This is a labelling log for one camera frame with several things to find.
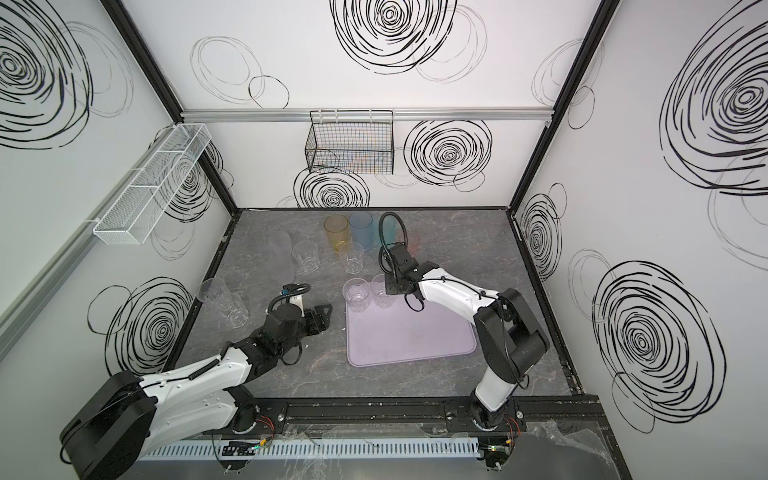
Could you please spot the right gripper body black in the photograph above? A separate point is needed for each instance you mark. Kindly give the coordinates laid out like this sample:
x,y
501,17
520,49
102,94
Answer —
x,y
393,282

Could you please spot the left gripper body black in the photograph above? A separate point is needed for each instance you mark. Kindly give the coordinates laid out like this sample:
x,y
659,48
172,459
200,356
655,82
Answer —
x,y
315,318

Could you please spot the clear faceted glass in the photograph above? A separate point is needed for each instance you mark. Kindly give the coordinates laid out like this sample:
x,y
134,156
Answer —
x,y
234,312
357,294
352,257
306,253
379,293

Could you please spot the lilac plastic tray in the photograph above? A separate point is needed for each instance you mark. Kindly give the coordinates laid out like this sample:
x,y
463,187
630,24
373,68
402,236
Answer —
x,y
378,336

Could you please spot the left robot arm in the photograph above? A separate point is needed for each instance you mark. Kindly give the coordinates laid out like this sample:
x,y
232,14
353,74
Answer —
x,y
132,415

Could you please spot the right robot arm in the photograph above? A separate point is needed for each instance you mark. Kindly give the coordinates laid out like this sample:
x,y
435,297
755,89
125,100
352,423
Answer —
x,y
511,338

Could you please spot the pink short glass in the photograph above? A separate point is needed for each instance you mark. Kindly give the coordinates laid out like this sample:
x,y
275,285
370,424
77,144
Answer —
x,y
413,243

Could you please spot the teal tall glass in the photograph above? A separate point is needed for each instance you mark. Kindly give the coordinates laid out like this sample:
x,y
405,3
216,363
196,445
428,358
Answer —
x,y
384,228

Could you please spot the frosted clear tall glass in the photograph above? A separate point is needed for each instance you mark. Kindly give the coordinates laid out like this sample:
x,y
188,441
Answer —
x,y
280,263

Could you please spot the blue tall glass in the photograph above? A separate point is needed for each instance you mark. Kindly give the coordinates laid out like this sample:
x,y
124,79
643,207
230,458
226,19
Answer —
x,y
362,229

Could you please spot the yellow tall glass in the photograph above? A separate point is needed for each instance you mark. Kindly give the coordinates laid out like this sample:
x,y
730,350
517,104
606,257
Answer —
x,y
337,231

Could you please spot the clear plain cup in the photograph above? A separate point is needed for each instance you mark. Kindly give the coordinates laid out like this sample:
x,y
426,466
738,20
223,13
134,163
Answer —
x,y
215,293

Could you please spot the white mesh shelf basket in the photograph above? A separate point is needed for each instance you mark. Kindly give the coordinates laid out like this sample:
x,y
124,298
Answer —
x,y
168,182

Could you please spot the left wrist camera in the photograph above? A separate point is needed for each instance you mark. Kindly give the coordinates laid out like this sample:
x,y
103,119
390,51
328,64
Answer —
x,y
293,294

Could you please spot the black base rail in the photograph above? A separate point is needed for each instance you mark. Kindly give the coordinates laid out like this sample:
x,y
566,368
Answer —
x,y
455,414

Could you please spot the black wire basket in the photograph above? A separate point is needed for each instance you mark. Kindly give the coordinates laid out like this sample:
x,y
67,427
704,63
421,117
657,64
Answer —
x,y
354,140

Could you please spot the white slotted cable duct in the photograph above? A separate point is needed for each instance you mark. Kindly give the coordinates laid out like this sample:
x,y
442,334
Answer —
x,y
303,449

